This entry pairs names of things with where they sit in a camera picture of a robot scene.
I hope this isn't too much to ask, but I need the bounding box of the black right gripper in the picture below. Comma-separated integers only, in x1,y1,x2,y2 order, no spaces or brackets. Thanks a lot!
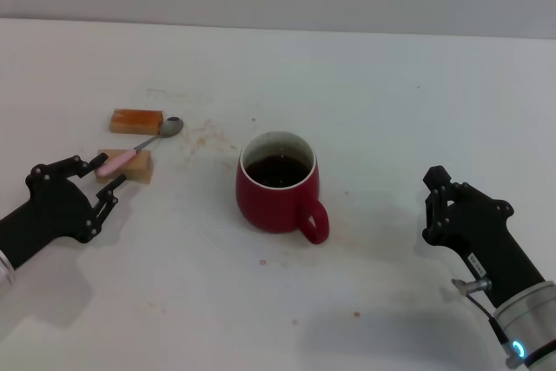
422,165,546,308

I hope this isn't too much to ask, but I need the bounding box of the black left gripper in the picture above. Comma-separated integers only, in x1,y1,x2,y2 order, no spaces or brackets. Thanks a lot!
0,153,128,269

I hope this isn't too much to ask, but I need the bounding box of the pink handled metal spoon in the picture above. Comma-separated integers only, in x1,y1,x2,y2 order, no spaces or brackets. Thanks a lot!
95,116,185,179

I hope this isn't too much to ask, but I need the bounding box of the red ceramic mug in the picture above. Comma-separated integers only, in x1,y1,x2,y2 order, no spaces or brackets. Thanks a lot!
235,130,330,245

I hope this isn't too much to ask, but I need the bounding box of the plain wooden block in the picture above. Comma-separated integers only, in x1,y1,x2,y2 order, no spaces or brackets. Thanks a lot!
94,149,155,185

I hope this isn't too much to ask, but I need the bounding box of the orange stained wooden block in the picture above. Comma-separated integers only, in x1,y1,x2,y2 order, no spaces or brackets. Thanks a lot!
108,109,166,136

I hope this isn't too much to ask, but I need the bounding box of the dark coffee liquid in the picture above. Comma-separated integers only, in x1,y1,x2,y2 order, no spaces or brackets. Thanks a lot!
245,153,313,189

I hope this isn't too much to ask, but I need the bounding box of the black cable with metal plug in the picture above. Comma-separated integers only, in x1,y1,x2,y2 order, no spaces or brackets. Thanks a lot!
451,277,527,370

